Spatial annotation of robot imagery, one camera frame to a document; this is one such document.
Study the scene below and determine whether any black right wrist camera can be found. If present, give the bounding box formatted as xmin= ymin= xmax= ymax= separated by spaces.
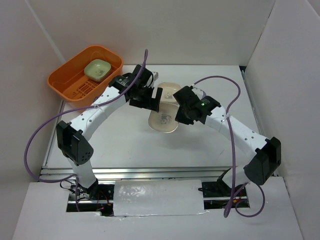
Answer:
xmin=173 ymin=85 xmax=206 ymax=107

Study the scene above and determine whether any cream panda plate back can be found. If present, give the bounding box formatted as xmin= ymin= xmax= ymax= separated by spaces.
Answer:
xmin=157 ymin=82 xmax=181 ymax=105

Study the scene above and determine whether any orange plastic bin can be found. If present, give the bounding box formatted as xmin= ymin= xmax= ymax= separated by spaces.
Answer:
xmin=47 ymin=45 xmax=124 ymax=108

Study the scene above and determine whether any aluminium rail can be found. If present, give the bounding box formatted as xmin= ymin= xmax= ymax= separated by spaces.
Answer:
xmin=38 ymin=166 xmax=231 ymax=181

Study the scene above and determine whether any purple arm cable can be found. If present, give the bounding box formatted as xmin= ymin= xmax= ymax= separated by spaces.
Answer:
xmin=24 ymin=48 xmax=150 ymax=213
xmin=192 ymin=75 xmax=266 ymax=218

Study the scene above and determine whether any green panda plate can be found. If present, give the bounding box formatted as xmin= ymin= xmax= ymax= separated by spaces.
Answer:
xmin=84 ymin=59 xmax=112 ymax=82

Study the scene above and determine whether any cream panda plate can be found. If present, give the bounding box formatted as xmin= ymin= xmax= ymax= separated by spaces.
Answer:
xmin=157 ymin=82 xmax=181 ymax=105
xmin=148 ymin=102 xmax=179 ymax=133

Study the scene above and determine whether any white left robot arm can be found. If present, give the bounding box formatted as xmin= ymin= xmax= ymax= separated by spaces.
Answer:
xmin=56 ymin=69 xmax=163 ymax=200

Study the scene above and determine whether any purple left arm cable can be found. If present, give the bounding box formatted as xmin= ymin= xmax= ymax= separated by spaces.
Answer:
xmin=24 ymin=48 xmax=150 ymax=213

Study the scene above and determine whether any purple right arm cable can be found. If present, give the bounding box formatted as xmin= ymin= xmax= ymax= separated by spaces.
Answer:
xmin=192 ymin=75 xmax=266 ymax=218

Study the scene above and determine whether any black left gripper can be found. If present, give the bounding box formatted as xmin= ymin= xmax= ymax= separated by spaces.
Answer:
xmin=129 ymin=84 xmax=163 ymax=113

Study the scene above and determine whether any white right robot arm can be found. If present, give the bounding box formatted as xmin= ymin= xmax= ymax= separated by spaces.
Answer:
xmin=173 ymin=93 xmax=281 ymax=196

